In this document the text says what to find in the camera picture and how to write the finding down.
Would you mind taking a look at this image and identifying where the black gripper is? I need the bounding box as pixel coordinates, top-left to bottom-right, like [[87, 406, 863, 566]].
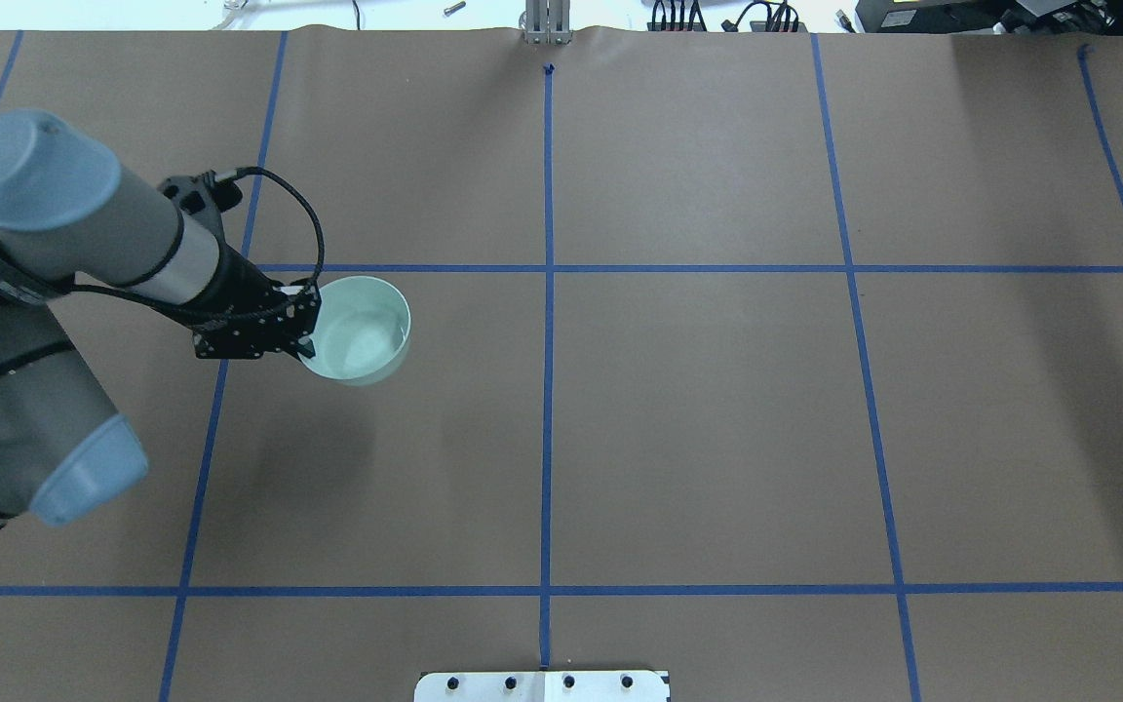
[[193, 245, 320, 361]]

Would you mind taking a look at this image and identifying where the mint green bowl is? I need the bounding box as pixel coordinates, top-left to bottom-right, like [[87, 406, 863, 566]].
[[300, 276, 411, 388]]

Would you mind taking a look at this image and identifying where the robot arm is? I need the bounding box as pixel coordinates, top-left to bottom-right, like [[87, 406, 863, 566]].
[[0, 108, 326, 529]]

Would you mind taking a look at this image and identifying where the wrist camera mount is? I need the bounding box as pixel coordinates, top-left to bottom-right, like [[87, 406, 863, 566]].
[[157, 172, 244, 241]]

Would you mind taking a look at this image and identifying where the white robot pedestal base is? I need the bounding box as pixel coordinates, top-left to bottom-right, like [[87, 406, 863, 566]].
[[413, 671, 672, 701]]

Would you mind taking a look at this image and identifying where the metal clamp bracket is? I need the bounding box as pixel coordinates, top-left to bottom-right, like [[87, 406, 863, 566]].
[[519, 0, 573, 46]]

